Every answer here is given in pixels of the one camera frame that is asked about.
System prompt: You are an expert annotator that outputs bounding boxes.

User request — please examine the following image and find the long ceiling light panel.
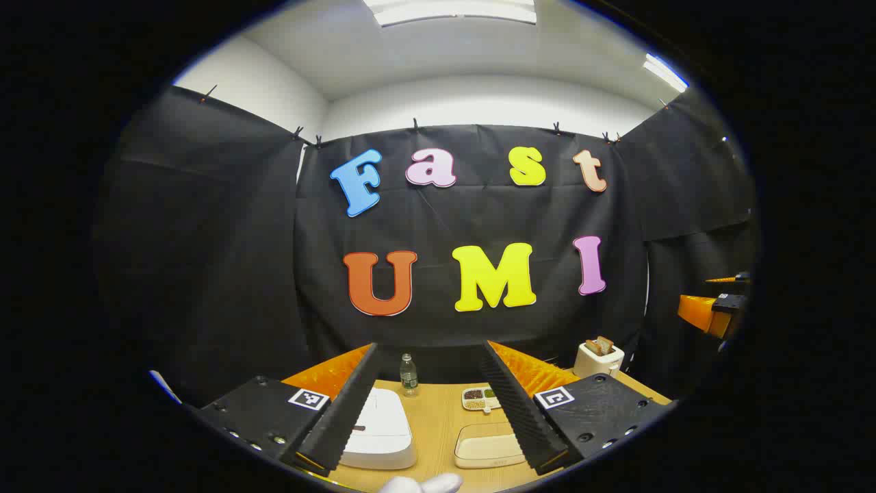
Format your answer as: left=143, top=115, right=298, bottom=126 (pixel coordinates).
left=363, top=0, right=538, bottom=27

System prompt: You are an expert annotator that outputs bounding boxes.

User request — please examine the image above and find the white toaster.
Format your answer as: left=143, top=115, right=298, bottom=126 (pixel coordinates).
left=574, top=339, right=625, bottom=379

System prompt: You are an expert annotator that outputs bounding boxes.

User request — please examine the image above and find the small ceiling light panel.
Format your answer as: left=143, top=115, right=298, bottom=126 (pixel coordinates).
left=643, top=53, right=688, bottom=93

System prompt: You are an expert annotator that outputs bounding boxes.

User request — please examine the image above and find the white divided grain dish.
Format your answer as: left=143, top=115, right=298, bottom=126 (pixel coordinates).
left=461, top=387, right=504, bottom=415

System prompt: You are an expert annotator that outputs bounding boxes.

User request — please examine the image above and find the clear plastic rice box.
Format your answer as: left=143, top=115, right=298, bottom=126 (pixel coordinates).
left=454, top=422, right=528, bottom=470

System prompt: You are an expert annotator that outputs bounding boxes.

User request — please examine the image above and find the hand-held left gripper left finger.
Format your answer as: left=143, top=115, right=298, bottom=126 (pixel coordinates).
left=194, top=342, right=382, bottom=478

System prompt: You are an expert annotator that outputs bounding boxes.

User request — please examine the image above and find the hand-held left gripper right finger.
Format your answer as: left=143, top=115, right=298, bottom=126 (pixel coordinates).
left=479, top=340, right=675, bottom=477

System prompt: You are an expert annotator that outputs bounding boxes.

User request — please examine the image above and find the clear plastic water bottle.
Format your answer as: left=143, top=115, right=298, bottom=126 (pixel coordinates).
left=400, top=353, right=420, bottom=398

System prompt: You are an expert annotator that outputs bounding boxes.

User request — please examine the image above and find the black backdrop cloth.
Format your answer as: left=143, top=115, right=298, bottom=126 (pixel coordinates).
left=92, top=86, right=760, bottom=408

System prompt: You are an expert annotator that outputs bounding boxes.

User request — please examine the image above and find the white rice cooker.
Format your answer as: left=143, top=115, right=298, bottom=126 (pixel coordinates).
left=339, top=387, right=418, bottom=471

